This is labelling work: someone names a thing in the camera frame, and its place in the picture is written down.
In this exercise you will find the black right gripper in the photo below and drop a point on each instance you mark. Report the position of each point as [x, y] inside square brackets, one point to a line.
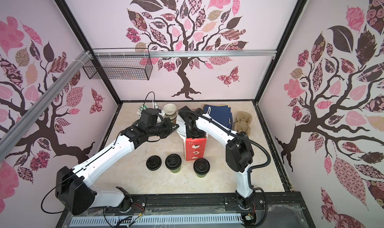
[199, 134]

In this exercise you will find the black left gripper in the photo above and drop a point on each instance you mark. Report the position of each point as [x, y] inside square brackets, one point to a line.
[169, 125]

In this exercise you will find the red white paper takeout bag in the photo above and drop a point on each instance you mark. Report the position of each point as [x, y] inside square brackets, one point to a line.
[194, 143]

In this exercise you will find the black plastic cup lid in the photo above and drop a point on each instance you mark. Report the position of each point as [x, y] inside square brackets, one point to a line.
[201, 166]
[173, 161]

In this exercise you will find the green paper coffee cup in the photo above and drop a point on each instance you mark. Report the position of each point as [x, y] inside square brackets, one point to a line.
[201, 176]
[175, 170]

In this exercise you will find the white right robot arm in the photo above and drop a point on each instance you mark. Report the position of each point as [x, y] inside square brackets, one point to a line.
[239, 151]

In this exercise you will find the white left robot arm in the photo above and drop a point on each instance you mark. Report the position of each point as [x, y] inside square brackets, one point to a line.
[74, 187]

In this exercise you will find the stack of green paper cups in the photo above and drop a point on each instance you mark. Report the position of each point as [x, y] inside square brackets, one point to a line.
[171, 112]

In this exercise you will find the navy blue paper bags stack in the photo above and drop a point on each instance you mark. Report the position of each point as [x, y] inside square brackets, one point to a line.
[221, 114]

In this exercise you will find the stack of black cup lids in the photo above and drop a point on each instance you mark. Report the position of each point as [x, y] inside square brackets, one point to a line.
[153, 163]

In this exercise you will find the brown pulp cup carriers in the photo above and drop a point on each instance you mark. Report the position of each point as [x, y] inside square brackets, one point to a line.
[243, 122]

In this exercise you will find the black wire mesh basket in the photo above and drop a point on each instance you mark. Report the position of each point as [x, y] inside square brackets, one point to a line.
[120, 64]

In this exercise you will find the aluminium horizontal rail back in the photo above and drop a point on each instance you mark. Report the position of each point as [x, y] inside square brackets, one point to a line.
[163, 54]

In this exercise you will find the white slotted cable duct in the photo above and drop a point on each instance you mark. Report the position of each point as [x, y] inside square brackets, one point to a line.
[154, 220]

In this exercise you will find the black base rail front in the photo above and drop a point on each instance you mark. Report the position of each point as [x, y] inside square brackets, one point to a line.
[269, 210]

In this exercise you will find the aluminium diagonal rail left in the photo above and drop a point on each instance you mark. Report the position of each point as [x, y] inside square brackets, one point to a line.
[11, 138]

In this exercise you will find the black vertical frame post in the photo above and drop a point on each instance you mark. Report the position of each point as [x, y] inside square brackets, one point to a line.
[72, 22]

